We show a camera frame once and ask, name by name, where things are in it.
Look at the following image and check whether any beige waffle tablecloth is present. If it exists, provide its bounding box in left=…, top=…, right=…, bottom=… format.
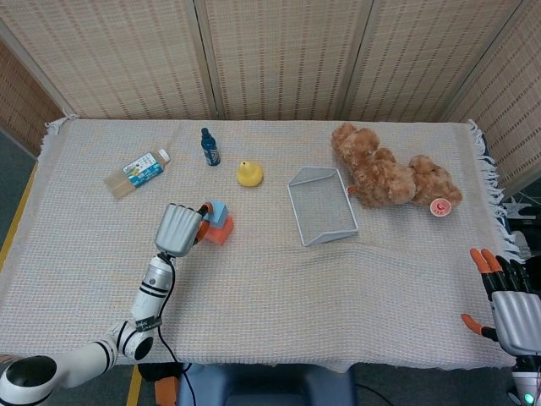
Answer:
left=0, top=117, right=527, bottom=374

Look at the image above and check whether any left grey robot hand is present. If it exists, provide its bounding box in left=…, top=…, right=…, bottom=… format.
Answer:
left=154, top=201, right=215, bottom=258

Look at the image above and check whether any red cube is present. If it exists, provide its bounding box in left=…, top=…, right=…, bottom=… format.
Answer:
left=201, top=215, right=235, bottom=247

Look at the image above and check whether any orange object under table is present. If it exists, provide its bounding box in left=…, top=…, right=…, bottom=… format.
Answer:
left=153, top=375, right=179, bottom=406

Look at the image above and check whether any woven folding screen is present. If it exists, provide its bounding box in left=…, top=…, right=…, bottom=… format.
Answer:
left=0, top=0, right=541, bottom=200

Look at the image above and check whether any white plastic stand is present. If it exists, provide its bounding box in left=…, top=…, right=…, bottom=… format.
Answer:
left=501, top=197, right=537, bottom=222

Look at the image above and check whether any grey wire mesh tray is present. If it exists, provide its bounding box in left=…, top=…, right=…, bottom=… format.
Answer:
left=287, top=166, right=360, bottom=248

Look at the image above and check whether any round red white tag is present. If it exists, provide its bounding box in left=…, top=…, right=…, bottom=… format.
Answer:
left=429, top=197, right=452, bottom=218

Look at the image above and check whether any clear bottle with blue label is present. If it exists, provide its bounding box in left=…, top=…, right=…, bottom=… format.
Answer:
left=103, top=148, right=172, bottom=200

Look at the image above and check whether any blue cube block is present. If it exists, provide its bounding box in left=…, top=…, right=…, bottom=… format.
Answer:
left=205, top=201, right=229, bottom=230

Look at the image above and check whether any dark blue spray bottle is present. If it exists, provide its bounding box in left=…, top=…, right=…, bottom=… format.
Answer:
left=199, top=127, right=221, bottom=167

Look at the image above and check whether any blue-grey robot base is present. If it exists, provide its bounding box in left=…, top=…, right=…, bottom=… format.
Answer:
left=177, top=362, right=357, bottom=406

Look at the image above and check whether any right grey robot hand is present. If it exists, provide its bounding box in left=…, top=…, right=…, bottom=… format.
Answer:
left=460, top=247, right=541, bottom=356

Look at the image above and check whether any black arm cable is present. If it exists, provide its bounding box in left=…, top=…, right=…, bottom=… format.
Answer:
left=143, top=252, right=196, bottom=406

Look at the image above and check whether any brown plush teddy bear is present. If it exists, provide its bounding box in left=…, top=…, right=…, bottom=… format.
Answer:
left=330, top=122, right=464, bottom=209

